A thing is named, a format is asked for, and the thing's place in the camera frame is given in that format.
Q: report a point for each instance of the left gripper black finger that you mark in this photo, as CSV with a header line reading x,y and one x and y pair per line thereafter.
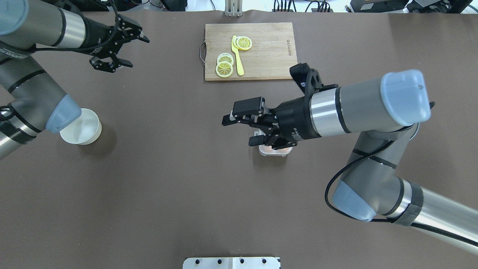
x,y
129,30
112,66

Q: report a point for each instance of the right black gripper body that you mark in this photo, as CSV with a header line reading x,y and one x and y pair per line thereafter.
x,y
295,120

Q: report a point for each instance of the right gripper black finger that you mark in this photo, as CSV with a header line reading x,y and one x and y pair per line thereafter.
x,y
271,138
252,112

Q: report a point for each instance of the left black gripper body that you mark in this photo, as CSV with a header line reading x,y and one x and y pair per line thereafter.
x,y
94,34

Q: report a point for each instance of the clear plastic egg box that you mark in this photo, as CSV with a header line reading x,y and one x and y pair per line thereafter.
x,y
267,150

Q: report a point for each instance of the white bowl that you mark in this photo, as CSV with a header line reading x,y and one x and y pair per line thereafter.
x,y
84,130

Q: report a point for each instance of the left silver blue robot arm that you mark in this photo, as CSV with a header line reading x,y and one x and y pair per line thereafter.
x,y
39,103

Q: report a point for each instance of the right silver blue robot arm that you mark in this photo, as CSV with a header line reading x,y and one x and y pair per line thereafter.
x,y
387,113

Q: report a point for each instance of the yellow plastic knife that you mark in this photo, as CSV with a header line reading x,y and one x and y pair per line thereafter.
x,y
239,67

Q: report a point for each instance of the lemon slice near knife tip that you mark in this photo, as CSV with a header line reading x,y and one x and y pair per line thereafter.
x,y
224,69

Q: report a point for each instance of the lemon slice pair middle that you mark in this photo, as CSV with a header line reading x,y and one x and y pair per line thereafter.
x,y
225,57

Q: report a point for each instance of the bamboo cutting board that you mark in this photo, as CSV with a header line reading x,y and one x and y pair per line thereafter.
x,y
270,57

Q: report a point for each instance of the white central mounting column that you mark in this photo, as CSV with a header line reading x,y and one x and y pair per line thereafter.
x,y
232,263

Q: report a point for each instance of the lemon slice at handle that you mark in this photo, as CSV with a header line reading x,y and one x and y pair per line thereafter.
x,y
242,42

